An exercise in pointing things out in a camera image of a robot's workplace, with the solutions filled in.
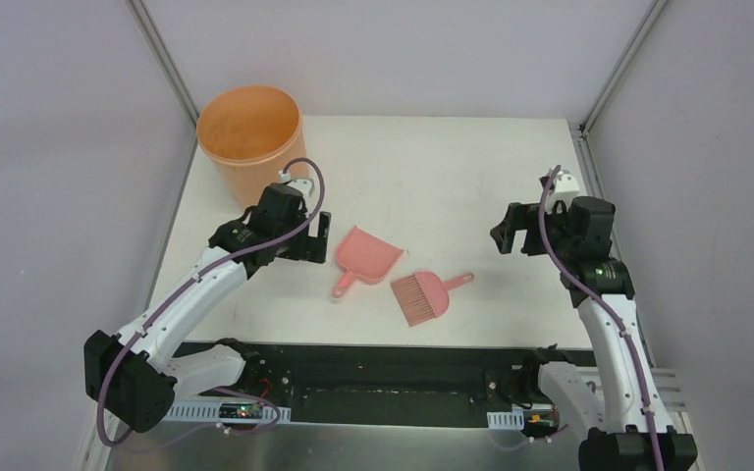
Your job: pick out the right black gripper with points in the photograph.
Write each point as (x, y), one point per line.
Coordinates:
(517, 217)

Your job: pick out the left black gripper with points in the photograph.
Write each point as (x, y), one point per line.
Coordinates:
(310, 239)

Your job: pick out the pink plastic dustpan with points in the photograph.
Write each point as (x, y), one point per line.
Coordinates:
(365, 258)

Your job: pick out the pink hand brush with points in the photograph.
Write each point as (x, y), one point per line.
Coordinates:
(423, 296)

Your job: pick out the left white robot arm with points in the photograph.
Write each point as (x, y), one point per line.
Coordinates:
(134, 373)

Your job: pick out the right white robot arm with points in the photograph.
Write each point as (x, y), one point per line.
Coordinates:
(626, 426)

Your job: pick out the orange plastic bucket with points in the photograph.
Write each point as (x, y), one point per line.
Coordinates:
(250, 133)

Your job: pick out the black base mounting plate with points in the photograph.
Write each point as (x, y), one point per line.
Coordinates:
(398, 386)

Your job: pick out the right white cable duct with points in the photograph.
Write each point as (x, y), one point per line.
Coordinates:
(505, 420)

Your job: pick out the white cable duct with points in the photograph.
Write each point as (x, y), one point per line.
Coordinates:
(505, 420)
(240, 412)

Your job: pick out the left white cable duct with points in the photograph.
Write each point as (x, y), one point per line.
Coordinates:
(240, 412)

